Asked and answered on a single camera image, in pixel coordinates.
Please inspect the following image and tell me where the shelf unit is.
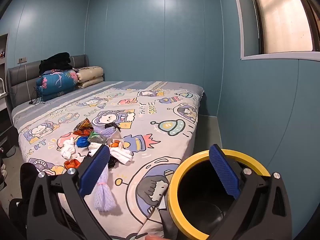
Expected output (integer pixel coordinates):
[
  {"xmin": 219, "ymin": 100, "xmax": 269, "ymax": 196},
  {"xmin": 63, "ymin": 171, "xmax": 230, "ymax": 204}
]
[{"xmin": 0, "ymin": 32, "xmax": 15, "ymax": 120}]

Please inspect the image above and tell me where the grey padded headboard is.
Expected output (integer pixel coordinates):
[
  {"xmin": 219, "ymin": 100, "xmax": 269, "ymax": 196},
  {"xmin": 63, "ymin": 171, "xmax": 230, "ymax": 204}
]
[{"xmin": 7, "ymin": 54, "xmax": 105, "ymax": 109}]

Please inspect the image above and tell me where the orange foil wrapper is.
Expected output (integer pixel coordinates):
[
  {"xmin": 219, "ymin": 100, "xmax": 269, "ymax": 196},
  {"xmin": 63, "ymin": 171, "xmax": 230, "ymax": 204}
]
[{"xmin": 64, "ymin": 159, "xmax": 82, "ymax": 172}]

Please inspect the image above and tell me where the black bin with yellow rim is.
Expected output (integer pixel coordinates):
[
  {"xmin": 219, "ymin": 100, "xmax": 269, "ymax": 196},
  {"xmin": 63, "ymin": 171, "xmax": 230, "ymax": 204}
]
[{"xmin": 167, "ymin": 149, "xmax": 272, "ymax": 240}]

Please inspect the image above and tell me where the black plastic bag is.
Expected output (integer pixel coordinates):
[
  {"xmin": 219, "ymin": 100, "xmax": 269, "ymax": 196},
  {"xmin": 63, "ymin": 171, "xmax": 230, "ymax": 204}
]
[{"xmin": 107, "ymin": 155, "xmax": 118, "ymax": 169}]

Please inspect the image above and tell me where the purple foam net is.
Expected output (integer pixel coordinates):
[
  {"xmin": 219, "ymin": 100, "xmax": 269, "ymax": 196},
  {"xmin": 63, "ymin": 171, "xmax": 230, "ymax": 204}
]
[
  {"xmin": 93, "ymin": 126, "xmax": 120, "ymax": 140},
  {"xmin": 93, "ymin": 164, "xmax": 117, "ymax": 212}
]

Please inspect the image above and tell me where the white tissue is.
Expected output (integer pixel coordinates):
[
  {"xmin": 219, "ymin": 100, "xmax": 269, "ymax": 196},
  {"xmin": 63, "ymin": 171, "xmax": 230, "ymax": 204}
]
[{"xmin": 60, "ymin": 138, "xmax": 76, "ymax": 160}]

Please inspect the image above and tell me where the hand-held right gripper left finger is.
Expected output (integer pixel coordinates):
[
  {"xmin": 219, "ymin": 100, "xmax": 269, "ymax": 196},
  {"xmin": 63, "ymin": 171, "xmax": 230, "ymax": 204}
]
[{"xmin": 26, "ymin": 144, "xmax": 112, "ymax": 240}]

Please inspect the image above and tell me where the dark bedside cabinet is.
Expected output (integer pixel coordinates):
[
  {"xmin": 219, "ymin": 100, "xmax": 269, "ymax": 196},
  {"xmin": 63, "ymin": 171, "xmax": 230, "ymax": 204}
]
[{"xmin": 0, "ymin": 107, "xmax": 19, "ymax": 159}]

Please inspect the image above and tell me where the blue wrapper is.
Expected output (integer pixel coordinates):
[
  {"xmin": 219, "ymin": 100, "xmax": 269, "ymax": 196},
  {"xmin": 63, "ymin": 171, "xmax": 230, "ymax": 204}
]
[{"xmin": 76, "ymin": 137, "xmax": 90, "ymax": 148}]

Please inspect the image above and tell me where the grey plastic packaging bag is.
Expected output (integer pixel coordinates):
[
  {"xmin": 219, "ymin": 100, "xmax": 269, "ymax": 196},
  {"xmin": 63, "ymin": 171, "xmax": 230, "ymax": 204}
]
[{"xmin": 87, "ymin": 131, "xmax": 107, "ymax": 144}]

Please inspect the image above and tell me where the black clothing pile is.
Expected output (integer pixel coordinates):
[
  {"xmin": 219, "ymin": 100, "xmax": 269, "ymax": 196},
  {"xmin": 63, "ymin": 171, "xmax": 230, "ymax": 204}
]
[{"xmin": 39, "ymin": 52, "xmax": 73, "ymax": 77}]

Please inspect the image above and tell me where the pink and grey cloth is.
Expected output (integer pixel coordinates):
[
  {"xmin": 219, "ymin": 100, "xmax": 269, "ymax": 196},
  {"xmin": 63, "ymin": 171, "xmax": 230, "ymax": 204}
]
[{"xmin": 89, "ymin": 132, "xmax": 133, "ymax": 166}]

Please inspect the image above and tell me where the black cable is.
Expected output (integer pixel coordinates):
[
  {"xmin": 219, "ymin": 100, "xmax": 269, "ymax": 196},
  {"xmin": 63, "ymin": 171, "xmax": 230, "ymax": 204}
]
[{"xmin": 28, "ymin": 85, "xmax": 47, "ymax": 105}]

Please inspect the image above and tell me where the cartoon printed bed sheet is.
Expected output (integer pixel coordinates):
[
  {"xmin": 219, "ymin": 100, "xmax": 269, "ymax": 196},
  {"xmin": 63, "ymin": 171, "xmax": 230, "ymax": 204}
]
[{"xmin": 11, "ymin": 81, "xmax": 205, "ymax": 240}]

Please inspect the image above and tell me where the orange black snack wrapper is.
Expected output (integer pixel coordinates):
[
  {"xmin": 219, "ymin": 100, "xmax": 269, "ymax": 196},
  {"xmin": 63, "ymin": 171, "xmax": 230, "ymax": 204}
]
[{"xmin": 73, "ymin": 117, "xmax": 94, "ymax": 137}]

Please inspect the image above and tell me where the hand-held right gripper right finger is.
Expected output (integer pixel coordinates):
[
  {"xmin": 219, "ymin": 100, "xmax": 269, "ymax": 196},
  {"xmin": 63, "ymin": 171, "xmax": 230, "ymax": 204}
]
[{"xmin": 209, "ymin": 144, "xmax": 293, "ymax": 240}]

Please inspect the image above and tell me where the blue floral folded quilt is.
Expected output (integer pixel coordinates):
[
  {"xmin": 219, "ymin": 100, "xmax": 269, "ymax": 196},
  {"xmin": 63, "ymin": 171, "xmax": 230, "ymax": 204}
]
[{"xmin": 36, "ymin": 70, "xmax": 78, "ymax": 102}]

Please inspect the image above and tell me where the window with grey frame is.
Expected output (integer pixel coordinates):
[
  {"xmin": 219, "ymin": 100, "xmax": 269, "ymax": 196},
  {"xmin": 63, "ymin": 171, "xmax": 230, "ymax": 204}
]
[{"xmin": 231, "ymin": 0, "xmax": 320, "ymax": 61}]

